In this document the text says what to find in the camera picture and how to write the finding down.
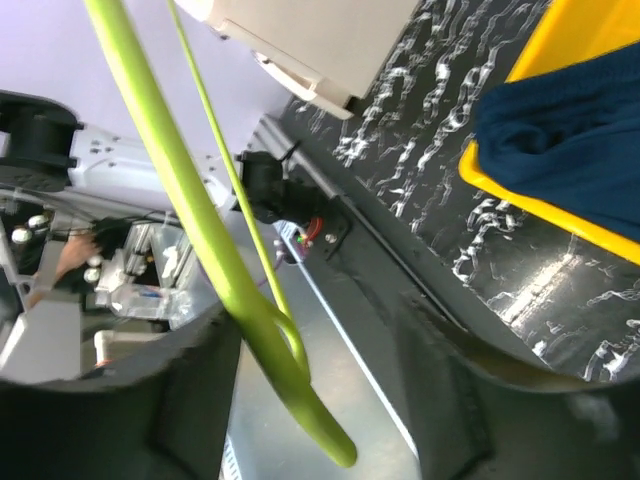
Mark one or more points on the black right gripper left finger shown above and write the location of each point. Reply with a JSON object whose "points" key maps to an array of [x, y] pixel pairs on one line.
{"points": [[160, 413]]}

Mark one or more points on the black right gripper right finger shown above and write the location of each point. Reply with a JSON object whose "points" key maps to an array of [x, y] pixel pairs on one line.
{"points": [[476, 412]]}

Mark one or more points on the neon yellow clothes hanger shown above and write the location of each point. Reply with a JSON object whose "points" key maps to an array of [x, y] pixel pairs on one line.
{"points": [[266, 325]]}

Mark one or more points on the navy blue shorts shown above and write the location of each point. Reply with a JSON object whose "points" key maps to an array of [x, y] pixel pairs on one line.
{"points": [[569, 138]]}

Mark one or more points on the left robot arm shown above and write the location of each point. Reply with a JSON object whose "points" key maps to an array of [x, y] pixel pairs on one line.
{"points": [[48, 149]]}

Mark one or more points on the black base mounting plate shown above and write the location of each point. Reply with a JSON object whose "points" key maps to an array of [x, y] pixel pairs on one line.
{"points": [[377, 262]]}

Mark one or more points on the white plastic container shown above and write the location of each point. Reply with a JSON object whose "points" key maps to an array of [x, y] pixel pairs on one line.
{"points": [[325, 52]]}

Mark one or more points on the yellow plastic tray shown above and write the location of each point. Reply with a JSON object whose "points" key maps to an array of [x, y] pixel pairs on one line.
{"points": [[569, 32]]}

